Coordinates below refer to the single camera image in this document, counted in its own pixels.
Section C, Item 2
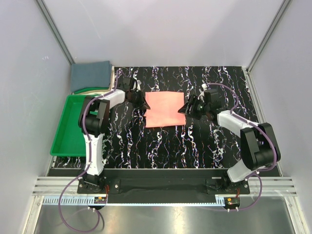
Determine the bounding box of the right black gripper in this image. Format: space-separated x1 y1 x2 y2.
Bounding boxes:
177 95 210 120

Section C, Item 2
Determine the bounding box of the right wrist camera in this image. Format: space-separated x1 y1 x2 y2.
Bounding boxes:
198 83 207 99

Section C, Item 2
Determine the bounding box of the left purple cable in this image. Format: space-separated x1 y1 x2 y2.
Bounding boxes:
58 70 106 232

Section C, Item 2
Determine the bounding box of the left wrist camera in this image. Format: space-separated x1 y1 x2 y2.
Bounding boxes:
133 79 141 91

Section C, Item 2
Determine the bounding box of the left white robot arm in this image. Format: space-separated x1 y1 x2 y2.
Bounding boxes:
78 77 150 193

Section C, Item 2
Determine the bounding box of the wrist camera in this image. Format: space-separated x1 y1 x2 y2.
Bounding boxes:
198 83 207 99
133 79 141 91

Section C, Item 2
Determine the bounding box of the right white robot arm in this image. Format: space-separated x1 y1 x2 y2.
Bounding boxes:
178 89 281 193

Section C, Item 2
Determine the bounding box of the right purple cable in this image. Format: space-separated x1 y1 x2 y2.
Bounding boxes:
202 82 278 212

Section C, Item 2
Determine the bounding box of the green plastic tray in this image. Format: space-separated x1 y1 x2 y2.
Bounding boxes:
50 94 109 156

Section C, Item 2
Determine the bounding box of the pink t-shirt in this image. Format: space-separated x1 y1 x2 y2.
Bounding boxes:
144 91 186 128

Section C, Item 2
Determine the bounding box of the purple cable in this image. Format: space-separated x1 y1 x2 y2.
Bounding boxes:
58 70 106 232
202 82 278 212

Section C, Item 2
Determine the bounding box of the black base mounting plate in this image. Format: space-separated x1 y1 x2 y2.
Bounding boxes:
77 169 250 205

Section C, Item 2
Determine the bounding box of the aluminium rail frame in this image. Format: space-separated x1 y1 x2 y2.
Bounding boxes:
23 169 311 234

